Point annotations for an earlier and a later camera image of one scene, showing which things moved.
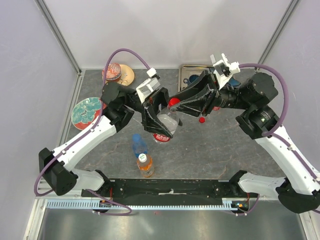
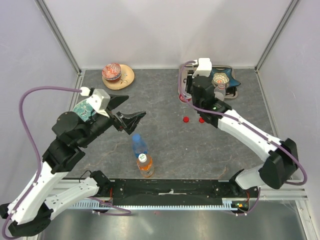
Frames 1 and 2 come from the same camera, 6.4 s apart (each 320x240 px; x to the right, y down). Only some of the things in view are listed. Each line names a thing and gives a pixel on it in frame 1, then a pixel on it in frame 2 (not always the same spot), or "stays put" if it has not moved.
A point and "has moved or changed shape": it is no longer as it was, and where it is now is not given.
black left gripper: (150, 121) to (131, 120)
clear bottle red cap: (161, 138) has moved or changed shape
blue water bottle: (139, 146) stays put
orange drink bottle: (145, 163) stays put
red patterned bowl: (114, 72) stays put
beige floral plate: (127, 77) stays put
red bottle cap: (173, 101) to (186, 119)
